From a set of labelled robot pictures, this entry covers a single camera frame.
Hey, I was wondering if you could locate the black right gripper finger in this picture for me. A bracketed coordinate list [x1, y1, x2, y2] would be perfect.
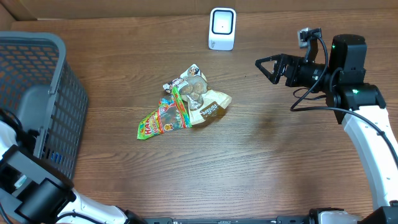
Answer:
[255, 61, 285, 84]
[256, 54, 288, 67]

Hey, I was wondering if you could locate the dried mushroom snack bag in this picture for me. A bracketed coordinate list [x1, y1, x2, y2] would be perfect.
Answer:
[162, 64, 232, 125]

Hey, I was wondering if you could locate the green Haribo gummy bag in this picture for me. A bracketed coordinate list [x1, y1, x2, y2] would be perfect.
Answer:
[137, 87, 192, 140]

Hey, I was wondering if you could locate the blue Oreo cookie pack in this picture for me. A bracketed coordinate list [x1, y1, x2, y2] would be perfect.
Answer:
[50, 152, 63, 164]

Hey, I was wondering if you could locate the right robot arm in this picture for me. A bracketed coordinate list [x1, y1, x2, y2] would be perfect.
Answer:
[255, 29, 397, 223]

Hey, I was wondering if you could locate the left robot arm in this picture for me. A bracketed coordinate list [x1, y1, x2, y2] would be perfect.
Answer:
[1, 110, 144, 223]

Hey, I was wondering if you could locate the white barcode scanner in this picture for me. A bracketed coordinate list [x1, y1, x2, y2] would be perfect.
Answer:
[208, 7, 236, 51]

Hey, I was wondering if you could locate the grey plastic mesh basket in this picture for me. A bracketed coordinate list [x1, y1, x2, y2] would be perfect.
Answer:
[1, 31, 88, 183]

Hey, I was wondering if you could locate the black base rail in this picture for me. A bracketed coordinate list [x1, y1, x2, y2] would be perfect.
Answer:
[144, 215, 314, 224]

